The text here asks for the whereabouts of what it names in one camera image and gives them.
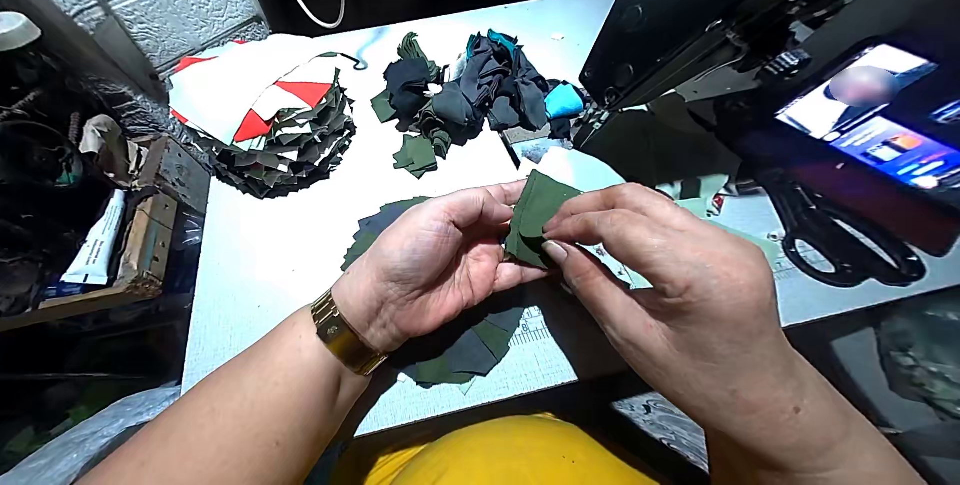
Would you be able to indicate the smartphone with lit screen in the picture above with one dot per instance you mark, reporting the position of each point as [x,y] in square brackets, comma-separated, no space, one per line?
[877,144]

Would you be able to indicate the person's left fingers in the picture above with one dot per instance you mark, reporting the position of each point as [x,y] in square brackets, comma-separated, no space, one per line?
[525,276]

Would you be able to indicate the person's right hand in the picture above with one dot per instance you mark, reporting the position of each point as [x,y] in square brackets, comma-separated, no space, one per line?
[697,290]

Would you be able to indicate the person's body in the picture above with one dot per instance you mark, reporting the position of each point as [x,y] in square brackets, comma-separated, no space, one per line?
[517,455]

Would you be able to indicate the stack of dark green pieces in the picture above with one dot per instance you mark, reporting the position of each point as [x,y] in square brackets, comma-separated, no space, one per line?
[300,159]

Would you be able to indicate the person's right forearm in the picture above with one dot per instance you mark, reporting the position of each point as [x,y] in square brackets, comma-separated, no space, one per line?
[795,425]

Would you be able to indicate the white and red fabric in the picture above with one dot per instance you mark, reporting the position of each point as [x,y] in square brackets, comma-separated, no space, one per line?
[232,91]

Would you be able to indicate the round layered green-grey fabric pieces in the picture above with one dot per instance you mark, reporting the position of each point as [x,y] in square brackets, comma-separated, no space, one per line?
[465,350]

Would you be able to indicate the dark green fabric piece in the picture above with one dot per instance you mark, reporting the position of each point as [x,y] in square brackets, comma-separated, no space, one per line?
[538,215]

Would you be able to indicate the person's left hand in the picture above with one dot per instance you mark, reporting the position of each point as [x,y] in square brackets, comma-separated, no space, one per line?
[427,267]

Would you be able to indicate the light green patterned fabric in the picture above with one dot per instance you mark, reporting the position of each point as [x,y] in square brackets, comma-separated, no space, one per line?
[701,200]

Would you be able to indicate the wooden box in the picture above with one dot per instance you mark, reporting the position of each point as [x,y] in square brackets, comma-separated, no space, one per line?
[154,226]

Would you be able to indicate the person's right index finger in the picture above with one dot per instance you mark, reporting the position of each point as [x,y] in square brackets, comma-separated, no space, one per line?
[611,234]

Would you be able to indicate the crumpled translucent plastic bag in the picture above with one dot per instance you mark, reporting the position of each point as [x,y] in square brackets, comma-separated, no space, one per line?
[922,354]

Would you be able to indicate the clear plastic bag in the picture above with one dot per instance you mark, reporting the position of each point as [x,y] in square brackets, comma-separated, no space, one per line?
[97,432]

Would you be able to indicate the person's right middle finger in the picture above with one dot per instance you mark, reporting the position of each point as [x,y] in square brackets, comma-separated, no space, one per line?
[615,201]

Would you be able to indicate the bright blue fabric scrap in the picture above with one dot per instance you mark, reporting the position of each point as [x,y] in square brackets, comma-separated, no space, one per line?
[563,101]

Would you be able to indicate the heap of dark fabric scraps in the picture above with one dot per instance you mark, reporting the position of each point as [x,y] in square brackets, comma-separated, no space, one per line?
[457,99]

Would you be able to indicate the white tube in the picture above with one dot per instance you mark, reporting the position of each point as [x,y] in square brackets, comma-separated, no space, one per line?
[97,239]

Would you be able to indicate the black sewing machine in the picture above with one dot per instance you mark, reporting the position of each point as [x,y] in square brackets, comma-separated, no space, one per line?
[675,12]

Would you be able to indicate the person's right thumb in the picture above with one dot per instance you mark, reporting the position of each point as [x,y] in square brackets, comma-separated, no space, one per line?
[589,279]

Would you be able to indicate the white round lid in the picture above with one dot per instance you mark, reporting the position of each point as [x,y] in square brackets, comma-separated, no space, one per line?
[19,31]

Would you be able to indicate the person's left forearm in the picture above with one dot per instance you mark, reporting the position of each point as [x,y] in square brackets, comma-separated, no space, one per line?
[262,395]

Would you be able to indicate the person's left thumb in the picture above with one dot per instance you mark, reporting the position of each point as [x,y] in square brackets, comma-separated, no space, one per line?
[480,210]

